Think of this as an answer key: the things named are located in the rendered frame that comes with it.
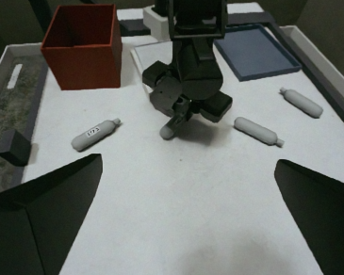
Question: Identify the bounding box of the red-brown open box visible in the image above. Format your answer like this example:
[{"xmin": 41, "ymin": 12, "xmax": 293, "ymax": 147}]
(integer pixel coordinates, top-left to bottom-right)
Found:
[{"xmin": 41, "ymin": 4, "xmax": 123, "ymax": 90}]

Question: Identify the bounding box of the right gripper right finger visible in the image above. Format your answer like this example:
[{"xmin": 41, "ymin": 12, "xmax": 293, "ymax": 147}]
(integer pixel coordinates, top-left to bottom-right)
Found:
[{"xmin": 274, "ymin": 159, "xmax": 344, "ymax": 275}]

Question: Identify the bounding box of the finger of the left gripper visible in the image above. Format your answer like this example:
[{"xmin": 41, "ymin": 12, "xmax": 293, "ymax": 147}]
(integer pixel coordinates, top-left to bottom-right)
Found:
[{"xmin": 186, "ymin": 105, "xmax": 200, "ymax": 121}]

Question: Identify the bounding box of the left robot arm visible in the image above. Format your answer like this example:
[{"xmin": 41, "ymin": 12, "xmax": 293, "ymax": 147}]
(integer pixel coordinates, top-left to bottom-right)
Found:
[{"xmin": 149, "ymin": 0, "xmax": 228, "ymax": 118}]

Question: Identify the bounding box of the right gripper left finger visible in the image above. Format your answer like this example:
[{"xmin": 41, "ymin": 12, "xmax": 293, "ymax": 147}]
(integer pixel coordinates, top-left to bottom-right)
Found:
[{"xmin": 0, "ymin": 154, "xmax": 103, "ymax": 275}]

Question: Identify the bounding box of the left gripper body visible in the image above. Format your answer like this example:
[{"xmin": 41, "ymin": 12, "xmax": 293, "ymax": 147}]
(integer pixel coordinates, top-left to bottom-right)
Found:
[{"xmin": 142, "ymin": 60, "xmax": 233, "ymax": 123}]

